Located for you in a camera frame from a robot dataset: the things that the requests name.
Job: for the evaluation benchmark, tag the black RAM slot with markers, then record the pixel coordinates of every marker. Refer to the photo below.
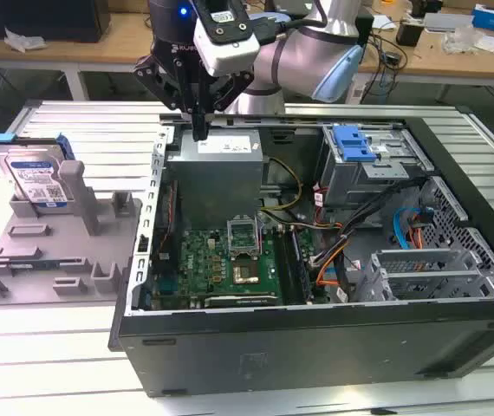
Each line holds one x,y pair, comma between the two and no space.
282,268

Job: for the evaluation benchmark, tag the wooden desk white frame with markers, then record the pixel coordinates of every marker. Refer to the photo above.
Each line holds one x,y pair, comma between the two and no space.
99,47

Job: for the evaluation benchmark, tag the blue drive latch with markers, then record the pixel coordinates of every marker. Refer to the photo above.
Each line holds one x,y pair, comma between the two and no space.
351,143

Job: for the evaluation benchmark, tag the hard disk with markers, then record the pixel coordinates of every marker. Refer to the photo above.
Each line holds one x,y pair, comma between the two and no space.
34,173

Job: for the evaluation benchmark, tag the green motherboard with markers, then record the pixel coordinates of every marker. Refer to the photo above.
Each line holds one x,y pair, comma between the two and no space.
203,260

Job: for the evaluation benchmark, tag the silver drive cage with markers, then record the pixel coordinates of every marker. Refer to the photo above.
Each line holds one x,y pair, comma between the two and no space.
351,182

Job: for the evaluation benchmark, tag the RAM stick in slot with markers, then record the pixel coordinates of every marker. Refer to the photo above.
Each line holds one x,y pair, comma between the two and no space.
302,268

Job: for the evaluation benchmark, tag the crumpled white wrapper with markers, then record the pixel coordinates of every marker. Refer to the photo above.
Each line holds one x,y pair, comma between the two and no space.
24,41

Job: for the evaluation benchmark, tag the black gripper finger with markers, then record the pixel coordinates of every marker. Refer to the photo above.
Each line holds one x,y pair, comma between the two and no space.
164,84
229,89

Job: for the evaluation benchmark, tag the silver disk bay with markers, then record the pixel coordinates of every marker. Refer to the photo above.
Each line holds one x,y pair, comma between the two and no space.
424,260

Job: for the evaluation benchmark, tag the CPU socket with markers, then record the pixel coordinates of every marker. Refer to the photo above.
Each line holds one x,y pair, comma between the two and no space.
245,274

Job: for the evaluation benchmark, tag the RAM stick on rack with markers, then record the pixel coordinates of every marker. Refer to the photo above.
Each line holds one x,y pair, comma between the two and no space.
21,265

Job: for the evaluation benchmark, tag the grey flat device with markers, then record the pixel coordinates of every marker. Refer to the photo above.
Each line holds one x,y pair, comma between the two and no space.
446,21

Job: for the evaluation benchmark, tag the large black box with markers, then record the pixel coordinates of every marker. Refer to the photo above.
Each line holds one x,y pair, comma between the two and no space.
47,19

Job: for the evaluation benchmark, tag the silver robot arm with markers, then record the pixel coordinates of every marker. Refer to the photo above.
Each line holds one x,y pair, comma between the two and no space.
299,56

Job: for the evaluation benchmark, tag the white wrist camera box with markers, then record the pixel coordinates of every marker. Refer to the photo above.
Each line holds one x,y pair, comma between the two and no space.
229,52

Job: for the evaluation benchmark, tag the grey power supply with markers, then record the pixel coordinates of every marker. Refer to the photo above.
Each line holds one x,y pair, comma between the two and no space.
212,182

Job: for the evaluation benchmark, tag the grey parts rack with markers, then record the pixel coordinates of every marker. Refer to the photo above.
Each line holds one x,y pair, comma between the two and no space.
56,242

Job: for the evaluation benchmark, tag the clear plastic bag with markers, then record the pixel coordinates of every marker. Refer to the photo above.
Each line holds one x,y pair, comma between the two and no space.
459,41

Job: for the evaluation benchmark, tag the black graphics card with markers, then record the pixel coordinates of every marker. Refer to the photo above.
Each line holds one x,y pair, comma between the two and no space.
240,302

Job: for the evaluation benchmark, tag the black PC case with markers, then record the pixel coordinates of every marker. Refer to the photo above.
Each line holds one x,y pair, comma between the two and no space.
273,346

